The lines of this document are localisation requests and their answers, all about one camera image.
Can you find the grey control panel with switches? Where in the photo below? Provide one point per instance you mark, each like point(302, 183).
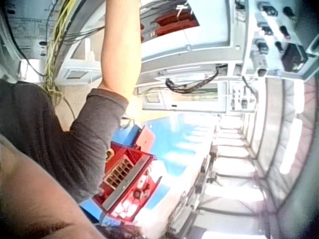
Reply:
point(276, 37)

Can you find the red terminal block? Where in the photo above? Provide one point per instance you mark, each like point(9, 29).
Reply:
point(172, 21)

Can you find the grey electrical cabinet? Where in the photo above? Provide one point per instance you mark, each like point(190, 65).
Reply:
point(189, 49)

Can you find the white wiring diagram sheet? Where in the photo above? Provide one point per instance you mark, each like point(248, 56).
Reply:
point(27, 27)

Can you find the row of grey cabinets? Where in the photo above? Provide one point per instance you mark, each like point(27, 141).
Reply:
point(199, 179)

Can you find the blue tool case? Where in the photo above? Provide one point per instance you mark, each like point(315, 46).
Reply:
point(135, 138)

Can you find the red tool box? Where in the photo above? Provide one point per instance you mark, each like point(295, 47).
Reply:
point(127, 179)

